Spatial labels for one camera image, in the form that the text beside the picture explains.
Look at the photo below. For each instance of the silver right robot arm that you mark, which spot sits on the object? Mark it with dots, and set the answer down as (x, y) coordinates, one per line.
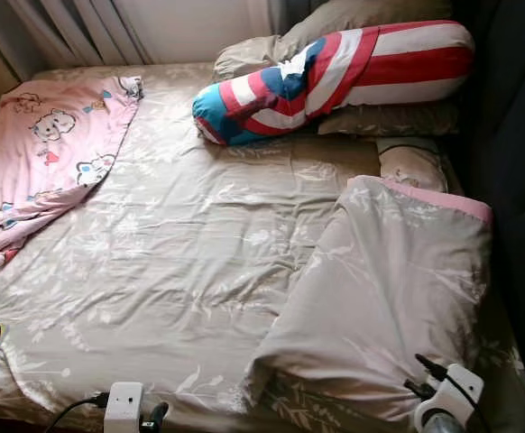
(443, 424)

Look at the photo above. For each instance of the bed with beige floral sheet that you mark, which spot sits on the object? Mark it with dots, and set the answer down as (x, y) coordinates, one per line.
(199, 253)

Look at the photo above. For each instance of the beige floral folded duvet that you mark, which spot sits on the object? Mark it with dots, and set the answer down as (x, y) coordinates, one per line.
(380, 289)

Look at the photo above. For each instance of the pink cartoon print blanket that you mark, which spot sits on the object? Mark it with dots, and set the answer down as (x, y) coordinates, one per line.
(46, 153)

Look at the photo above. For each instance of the dark padded headboard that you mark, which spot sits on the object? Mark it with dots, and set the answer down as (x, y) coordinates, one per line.
(515, 180)

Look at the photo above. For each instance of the small beige floral pillow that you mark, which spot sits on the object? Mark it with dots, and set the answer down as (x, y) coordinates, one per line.
(411, 167)

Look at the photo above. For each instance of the blue red white bolster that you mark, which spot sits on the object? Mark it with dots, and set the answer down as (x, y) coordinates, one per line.
(335, 81)

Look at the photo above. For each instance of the grey curtain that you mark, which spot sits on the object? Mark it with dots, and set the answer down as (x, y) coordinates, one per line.
(73, 27)
(280, 11)

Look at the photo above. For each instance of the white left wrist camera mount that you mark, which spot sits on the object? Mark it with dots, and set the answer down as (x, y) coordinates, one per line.
(123, 406)

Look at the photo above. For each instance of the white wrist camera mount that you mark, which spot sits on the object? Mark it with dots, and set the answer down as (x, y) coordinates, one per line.
(452, 397)
(123, 406)

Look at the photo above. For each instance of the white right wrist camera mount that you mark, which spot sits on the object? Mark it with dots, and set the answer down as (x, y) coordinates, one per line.
(452, 397)

